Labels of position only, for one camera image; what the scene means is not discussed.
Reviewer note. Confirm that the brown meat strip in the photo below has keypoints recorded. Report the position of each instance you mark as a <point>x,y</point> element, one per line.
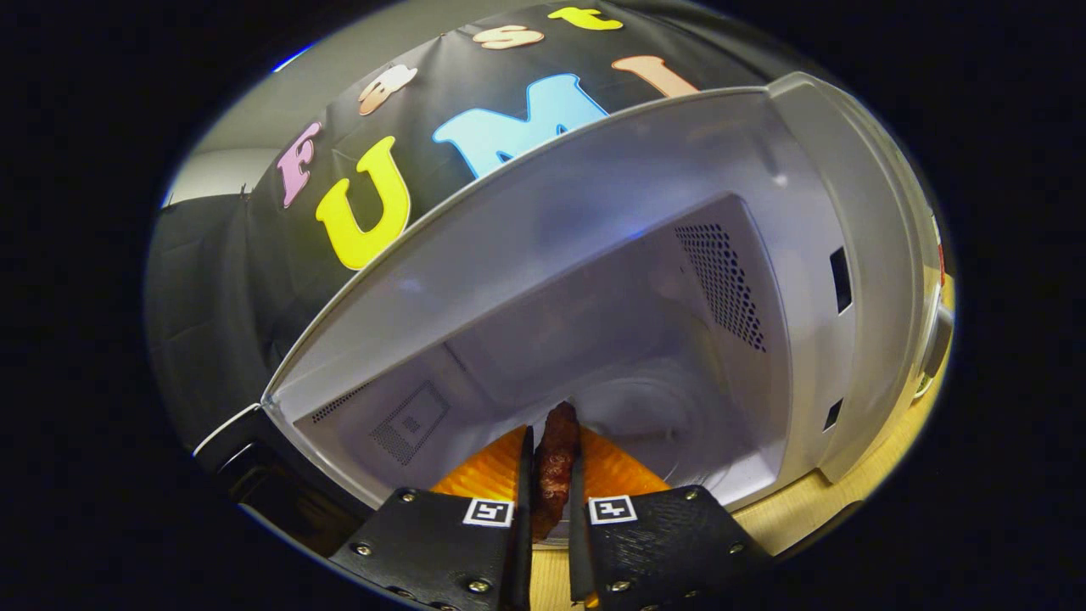
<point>556,475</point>

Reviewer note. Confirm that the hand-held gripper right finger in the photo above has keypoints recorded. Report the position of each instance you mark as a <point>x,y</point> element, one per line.
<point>579,543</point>

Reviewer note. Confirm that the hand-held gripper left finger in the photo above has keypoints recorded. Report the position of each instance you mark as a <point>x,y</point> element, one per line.
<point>523,526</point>

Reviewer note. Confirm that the white toaster oven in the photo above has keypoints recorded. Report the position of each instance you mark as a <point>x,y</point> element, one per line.
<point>594,255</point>

